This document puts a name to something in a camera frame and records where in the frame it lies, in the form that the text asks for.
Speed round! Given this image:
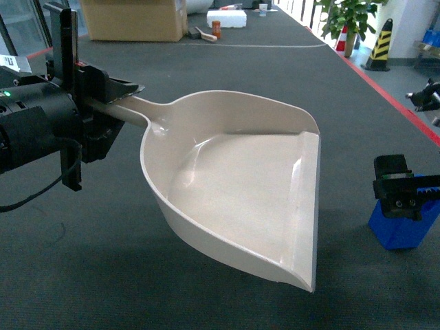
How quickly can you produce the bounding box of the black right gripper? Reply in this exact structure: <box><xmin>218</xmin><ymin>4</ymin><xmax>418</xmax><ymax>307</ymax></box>
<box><xmin>373</xmin><ymin>154</ymin><xmax>439</xmax><ymax>221</ymax></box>

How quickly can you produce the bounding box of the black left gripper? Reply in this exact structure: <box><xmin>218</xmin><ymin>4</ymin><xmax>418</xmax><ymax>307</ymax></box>
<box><xmin>46</xmin><ymin>60</ymin><xmax>145</xmax><ymax>164</ymax></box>

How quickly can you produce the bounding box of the blue plastic block part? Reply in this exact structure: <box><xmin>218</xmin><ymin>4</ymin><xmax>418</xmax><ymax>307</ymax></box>
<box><xmin>367</xmin><ymin>174</ymin><xmax>440</xmax><ymax>251</ymax></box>

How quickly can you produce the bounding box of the beige plastic dustpan scoop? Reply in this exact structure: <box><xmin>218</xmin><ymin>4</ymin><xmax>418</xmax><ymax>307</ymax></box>
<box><xmin>94</xmin><ymin>90</ymin><xmax>320</xmax><ymax>292</ymax></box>

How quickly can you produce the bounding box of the large cardboard box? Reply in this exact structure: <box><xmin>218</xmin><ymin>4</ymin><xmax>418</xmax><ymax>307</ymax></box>
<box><xmin>80</xmin><ymin>0</ymin><xmax>188</xmax><ymax>42</ymax></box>

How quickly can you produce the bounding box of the glass door cabinet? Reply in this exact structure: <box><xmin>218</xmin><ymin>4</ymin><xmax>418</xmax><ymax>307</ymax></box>
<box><xmin>0</xmin><ymin>0</ymin><xmax>89</xmax><ymax>58</ymax></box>

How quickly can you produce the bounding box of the yellow black striped bollard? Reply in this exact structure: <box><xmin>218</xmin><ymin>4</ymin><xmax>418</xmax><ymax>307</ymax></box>
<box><xmin>362</xmin><ymin>18</ymin><xmax>393</xmax><ymax>72</ymax></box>

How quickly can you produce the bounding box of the orange can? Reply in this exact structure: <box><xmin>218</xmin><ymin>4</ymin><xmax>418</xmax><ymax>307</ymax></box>
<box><xmin>212</xmin><ymin>20</ymin><xmax>221</xmax><ymax>39</ymax></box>

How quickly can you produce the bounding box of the white foam block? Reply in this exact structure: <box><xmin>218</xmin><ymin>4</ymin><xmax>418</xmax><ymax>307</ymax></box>
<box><xmin>206</xmin><ymin>10</ymin><xmax>247</xmax><ymax>28</ymax></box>

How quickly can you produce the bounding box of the red white traffic cone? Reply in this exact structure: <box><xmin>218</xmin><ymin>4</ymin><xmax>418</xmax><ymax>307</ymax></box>
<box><xmin>335</xmin><ymin>25</ymin><xmax>348</xmax><ymax>56</ymax></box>

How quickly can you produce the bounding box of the green potted plant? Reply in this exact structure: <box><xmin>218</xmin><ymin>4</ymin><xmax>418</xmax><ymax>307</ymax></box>
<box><xmin>313</xmin><ymin>0</ymin><xmax>388</xmax><ymax>58</ymax></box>

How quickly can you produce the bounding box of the paper cup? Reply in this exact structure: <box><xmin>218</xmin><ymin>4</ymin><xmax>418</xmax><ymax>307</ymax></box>
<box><xmin>258</xmin><ymin>3</ymin><xmax>268</xmax><ymax>17</ymax></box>

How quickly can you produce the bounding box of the black cable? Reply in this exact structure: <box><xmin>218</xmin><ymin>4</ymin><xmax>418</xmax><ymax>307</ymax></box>
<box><xmin>0</xmin><ymin>137</ymin><xmax>84</xmax><ymax>213</ymax></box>

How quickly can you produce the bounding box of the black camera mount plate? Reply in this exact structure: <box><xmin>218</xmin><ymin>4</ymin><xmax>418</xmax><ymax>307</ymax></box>
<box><xmin>43</xmin><ymin>1</ymin><xmax>78</xmax><ymax>94</ymax></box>

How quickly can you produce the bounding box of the wooden handled brush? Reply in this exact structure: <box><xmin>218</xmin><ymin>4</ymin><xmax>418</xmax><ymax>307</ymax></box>
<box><xmin>188</xmin><ymin>27</ymin><xmax>218</xmax><ymax>43</ymax></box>

